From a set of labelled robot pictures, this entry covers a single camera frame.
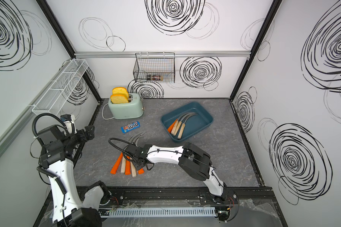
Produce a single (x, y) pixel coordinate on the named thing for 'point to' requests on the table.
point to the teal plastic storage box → (193, 123)
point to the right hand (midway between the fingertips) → (138, 163)
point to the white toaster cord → (103, 113)
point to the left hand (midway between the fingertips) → (82, 128)
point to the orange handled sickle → (170, 128)
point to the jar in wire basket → (149, 77)
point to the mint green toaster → (133, 109)
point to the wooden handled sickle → (185, 125)
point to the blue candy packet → (130, 126)
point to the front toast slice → (119, 99)
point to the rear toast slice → (120, 90)
